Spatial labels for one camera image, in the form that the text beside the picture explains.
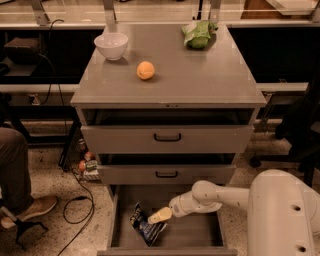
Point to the top grey drawer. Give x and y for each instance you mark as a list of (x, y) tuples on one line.
[(167, 131)]

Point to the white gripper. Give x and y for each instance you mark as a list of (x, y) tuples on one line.
[(179, 205)]

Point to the grey drawer cabinet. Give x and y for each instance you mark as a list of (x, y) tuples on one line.
[(214, 78)]

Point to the person's leg brown trousers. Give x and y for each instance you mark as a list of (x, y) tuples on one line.
[(14, 173)]

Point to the grey drawer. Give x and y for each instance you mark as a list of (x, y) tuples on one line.
[(167, 131), (141, 169), (193, 235)]

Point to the wire basket with items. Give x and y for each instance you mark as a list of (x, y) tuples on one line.
[(80, 160)]

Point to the orange fruit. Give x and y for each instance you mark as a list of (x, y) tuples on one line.
[(145, 70)]

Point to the black stool base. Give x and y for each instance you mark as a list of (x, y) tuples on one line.
[(22, 227)]

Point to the blue chip bag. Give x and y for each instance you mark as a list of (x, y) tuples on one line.
[(149, 232)]

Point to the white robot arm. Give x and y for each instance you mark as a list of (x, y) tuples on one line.
[(283, 213)]

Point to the middle grey drawer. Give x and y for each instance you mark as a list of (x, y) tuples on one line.
[(141, 169)]

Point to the dark box on shelf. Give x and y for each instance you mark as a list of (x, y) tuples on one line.
[(24, 51)]

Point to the tan shoe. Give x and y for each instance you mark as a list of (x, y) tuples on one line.
[(39, 207)]

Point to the bottom grey drawer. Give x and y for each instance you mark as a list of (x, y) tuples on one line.
[(193, 235)]

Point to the black office chair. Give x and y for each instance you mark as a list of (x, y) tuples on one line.
[(300, 127)]

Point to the green chip bag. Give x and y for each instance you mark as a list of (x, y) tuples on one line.
[(197, 34)]

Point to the white bowl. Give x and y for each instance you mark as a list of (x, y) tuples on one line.
[(111, 45)]

